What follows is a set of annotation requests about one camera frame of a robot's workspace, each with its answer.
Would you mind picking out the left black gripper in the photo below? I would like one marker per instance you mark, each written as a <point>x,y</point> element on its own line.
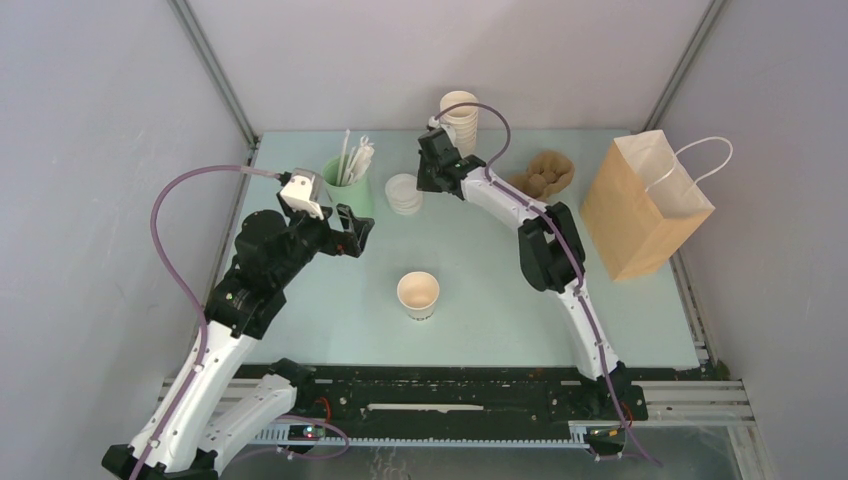
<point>351,240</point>

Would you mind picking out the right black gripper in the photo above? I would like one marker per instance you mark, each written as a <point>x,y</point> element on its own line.
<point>425,182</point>

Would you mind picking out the white plastic lids stack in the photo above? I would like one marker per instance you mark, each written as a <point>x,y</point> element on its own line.
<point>402,194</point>

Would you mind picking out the stack of paper cups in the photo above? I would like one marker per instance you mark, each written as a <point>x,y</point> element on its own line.
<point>463,119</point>

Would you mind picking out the single white paper cup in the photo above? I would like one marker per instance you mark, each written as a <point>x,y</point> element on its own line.
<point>418,293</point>

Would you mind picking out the brown pulp cup carrier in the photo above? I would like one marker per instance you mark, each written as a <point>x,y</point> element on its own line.
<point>547,174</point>

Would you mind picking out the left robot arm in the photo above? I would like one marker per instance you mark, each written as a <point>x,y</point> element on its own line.
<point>183,439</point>

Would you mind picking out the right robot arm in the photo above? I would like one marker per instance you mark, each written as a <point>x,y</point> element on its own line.
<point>551,254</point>

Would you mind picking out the green straw holder cup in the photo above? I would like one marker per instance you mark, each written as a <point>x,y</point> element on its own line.
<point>358,196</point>

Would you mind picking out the wrapped white straws bundle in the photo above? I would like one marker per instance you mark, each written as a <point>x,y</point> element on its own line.
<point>353,165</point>

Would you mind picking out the brown paper bag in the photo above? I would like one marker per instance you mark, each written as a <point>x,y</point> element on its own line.
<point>643,205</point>

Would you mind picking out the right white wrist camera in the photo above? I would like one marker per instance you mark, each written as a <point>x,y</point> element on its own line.
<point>434,123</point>

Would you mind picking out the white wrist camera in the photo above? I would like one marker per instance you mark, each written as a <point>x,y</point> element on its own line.
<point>300,192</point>
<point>434,123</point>

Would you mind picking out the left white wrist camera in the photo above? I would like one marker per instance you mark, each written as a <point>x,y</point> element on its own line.
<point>300,192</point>

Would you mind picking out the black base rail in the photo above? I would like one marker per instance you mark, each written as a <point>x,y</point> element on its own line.
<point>543,407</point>

